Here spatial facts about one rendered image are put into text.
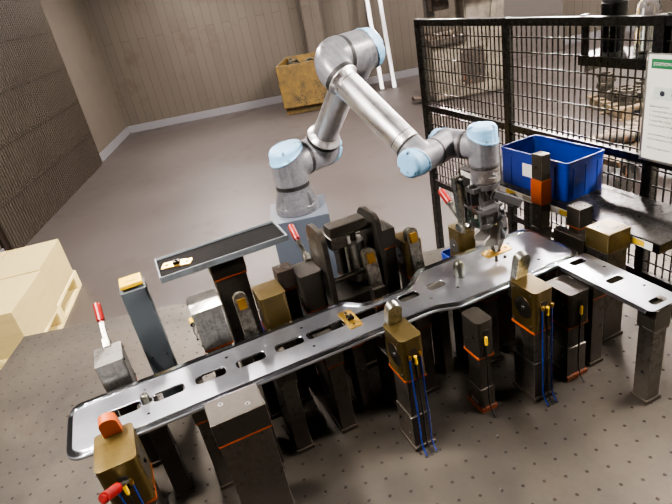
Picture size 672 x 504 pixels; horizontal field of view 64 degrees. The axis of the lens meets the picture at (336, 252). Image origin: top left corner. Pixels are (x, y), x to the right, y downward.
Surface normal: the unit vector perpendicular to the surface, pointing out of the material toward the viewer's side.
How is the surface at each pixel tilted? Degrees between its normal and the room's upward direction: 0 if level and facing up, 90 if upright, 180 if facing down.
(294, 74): 90
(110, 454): 0
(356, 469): 0
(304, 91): 90
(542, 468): 0
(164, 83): 90
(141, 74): 90
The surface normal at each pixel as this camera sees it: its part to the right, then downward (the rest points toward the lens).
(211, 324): 0.39, 0.36
